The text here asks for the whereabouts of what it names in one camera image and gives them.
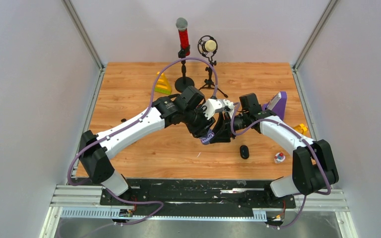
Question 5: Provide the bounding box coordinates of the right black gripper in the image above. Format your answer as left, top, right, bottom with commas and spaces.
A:
208, 112, 249, 144

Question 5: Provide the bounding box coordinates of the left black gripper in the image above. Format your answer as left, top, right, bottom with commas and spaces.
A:
182, 104, 216, 140

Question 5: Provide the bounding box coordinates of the lavender earbud charging case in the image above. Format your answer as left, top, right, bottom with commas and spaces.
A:
200, 131, 215, 145

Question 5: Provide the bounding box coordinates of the black earbud charging case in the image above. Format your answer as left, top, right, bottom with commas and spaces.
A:
239, 145, 250, 159

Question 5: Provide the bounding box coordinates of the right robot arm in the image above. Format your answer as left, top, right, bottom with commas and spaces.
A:
202, 93, 339, 207

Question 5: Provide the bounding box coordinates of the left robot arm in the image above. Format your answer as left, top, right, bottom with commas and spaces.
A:
78, 86, 215, 205

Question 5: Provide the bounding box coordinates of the black round-base mic stand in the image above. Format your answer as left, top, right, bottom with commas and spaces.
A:
175, 46, 194, 93

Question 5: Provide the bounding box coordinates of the black tripod mic stand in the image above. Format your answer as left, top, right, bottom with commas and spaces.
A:
199, 58, 217, 90

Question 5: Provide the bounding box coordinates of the yellow green toy block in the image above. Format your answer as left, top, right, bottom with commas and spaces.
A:
154, 72, 172, 95

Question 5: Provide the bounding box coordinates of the purple phone stand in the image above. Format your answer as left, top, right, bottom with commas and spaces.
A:
262, 91, 287, 120

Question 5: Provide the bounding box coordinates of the white phone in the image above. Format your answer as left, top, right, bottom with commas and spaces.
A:
267, 92, 282, 110

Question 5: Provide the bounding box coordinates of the small red white toy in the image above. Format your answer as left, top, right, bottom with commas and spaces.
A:
274, 152, 286, 164

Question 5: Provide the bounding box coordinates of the cream condenser microphone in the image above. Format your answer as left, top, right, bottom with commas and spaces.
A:
197, 35, 218, 61

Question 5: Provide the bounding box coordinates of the yellow toy vehicle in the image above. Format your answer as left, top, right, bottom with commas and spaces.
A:
293, 123, 309, 135

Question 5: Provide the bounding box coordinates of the red microphone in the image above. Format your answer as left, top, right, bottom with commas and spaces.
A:
176, 17, 190, 56

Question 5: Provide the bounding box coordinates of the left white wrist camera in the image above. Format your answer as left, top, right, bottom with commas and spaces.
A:
202, 99, 226, 120

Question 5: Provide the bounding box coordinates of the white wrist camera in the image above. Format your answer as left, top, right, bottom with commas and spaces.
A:
202, 99, 226, 120
223, 99, 236, 118

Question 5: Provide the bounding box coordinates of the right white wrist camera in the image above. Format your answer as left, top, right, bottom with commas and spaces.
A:
223, 99, 236, 118

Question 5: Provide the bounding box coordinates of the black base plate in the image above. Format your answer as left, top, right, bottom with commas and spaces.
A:
67, 177, 310, 219

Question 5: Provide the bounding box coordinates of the white cable duct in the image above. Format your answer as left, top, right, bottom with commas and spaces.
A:
60, 207, 267, 222

